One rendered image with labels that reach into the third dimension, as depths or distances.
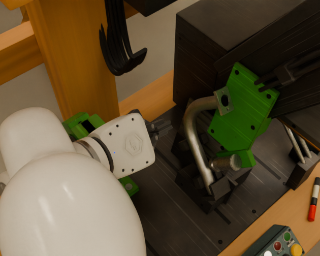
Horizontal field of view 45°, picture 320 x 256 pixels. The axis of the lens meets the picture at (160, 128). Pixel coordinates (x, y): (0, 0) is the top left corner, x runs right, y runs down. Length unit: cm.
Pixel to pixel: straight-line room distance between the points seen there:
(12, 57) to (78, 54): 15
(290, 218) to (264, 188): 10
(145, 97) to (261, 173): 44
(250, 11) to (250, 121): 30
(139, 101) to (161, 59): 141
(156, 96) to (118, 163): 64
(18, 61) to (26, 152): 48
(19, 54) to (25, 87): 169
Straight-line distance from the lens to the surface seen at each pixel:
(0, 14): 324
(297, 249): 102
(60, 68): 89
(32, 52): 95
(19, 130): 52
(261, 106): 83
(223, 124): 91
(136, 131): 69
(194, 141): 96
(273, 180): 112
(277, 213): 108
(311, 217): 109
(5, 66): 94
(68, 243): 22
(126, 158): 68
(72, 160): 26
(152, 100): 127
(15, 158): 49
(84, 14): 85
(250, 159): 91
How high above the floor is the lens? 185
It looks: 54 degrees down
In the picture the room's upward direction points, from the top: straight up
